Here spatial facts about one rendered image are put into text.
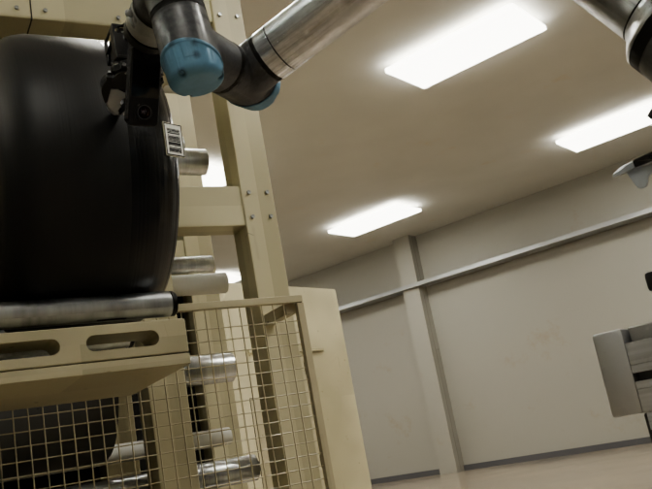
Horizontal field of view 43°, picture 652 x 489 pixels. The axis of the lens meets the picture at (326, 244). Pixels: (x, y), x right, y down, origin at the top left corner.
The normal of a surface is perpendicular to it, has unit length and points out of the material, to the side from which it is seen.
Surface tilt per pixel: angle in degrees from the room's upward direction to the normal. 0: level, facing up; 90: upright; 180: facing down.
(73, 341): 90
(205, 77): 174
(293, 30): 111
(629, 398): 90
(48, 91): 76
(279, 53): 134
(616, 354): 90
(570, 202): 90
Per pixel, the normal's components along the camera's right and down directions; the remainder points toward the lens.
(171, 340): 0.46, -0.29
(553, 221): -0.63, -0.08
